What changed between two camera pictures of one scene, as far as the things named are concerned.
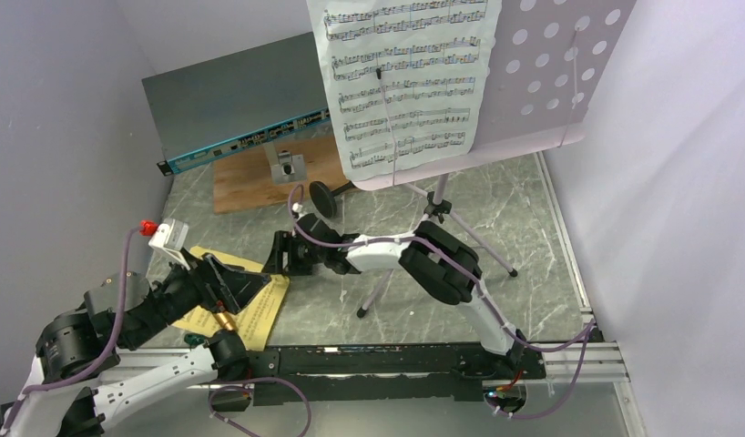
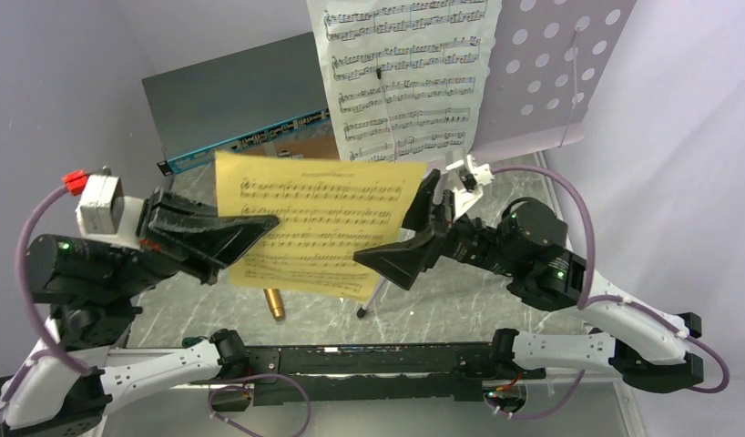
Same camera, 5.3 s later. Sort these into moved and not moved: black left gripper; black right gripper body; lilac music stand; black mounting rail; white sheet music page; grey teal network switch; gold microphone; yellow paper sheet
Moved: yellow paper sheet; black left gripper; gold microphone; black right gripper body
Not moved: grey teal network switch; lilac music stand; black mounting rail; white sheet music page
